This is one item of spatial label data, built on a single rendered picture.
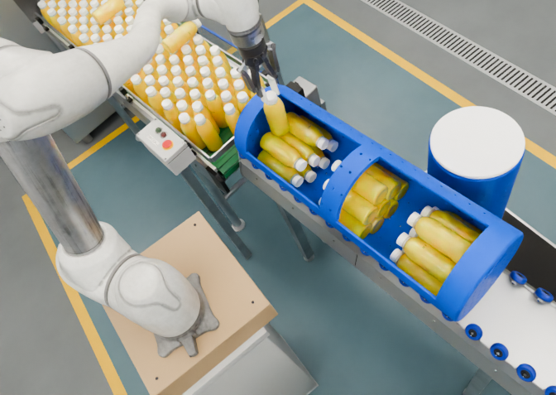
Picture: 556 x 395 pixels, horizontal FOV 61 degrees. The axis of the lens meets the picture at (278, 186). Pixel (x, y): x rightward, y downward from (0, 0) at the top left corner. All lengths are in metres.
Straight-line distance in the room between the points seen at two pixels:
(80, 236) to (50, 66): 0.49
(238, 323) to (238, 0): 0.83
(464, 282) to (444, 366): 1.20
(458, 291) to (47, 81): 0.97
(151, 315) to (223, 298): 0.27
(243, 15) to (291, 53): 2.32
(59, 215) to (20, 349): 2.09
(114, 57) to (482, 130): 1.15
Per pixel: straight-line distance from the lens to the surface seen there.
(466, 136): 1.63
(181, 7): 1.24
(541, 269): 2.42
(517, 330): 1.49
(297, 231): 2.24
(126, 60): 0.92
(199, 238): 1.48
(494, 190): 1.63
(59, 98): 0.82
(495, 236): 1.25
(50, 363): 3.03
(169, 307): 1.20
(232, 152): 1.89
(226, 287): 1.39
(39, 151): 1.04
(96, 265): 1.25
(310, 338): 2.45
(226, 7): 1.19
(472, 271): 1.21
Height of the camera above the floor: 2.34
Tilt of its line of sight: 56 degrees down
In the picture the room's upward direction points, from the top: 25 degrees counter-clockwise
